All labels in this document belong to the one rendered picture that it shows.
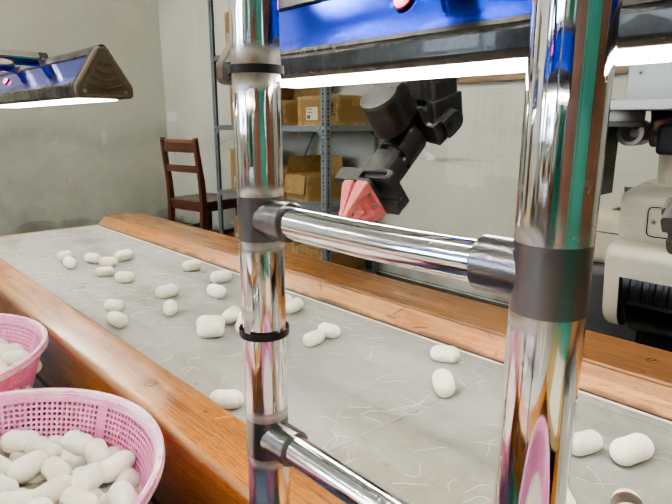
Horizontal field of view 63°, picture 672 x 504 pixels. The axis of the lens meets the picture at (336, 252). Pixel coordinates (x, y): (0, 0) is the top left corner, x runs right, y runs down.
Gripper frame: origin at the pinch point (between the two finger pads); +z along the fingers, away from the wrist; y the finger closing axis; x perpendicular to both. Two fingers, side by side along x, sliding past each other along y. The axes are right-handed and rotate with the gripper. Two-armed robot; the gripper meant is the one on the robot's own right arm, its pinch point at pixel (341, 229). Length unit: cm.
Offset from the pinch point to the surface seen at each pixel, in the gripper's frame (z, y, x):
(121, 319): 27.0, -14.2, -9.5
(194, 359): 26.4, 0.7, -6.9
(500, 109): -159, -86, 107
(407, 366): 14.1, 18.9, 3.9
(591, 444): 15.6, 40.1, 1.3
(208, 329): 22.2, -3.2, -5.2
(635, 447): 14.4, 43.0, 1.6
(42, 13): -139, -428, -16
